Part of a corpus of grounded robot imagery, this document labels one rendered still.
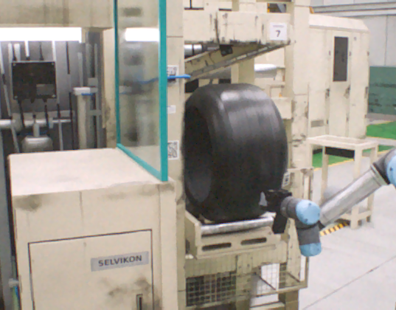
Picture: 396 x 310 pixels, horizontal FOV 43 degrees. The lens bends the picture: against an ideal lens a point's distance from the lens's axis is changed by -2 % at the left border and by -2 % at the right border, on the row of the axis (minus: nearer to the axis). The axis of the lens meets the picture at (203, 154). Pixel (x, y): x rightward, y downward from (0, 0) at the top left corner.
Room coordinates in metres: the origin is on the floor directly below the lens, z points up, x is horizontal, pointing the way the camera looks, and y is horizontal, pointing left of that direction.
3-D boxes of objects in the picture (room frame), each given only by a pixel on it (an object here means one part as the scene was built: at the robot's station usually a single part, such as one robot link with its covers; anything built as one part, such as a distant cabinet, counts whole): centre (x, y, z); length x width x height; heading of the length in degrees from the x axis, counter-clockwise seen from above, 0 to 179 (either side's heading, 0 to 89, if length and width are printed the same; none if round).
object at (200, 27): (2.49, -0.09, 1.71); 0.61 x 0.25 x 0.15; 111
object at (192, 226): (2.10, 0.09, 0.90); 0.40 x 0.03 x 0.10; 21
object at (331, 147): (4.93, -1.34, 0.40); 0.60 x 0.35 x 0.80; 43
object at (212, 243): (2.03, -0.12, 0.84); 0.36 x 0.09 x 0.06; 111
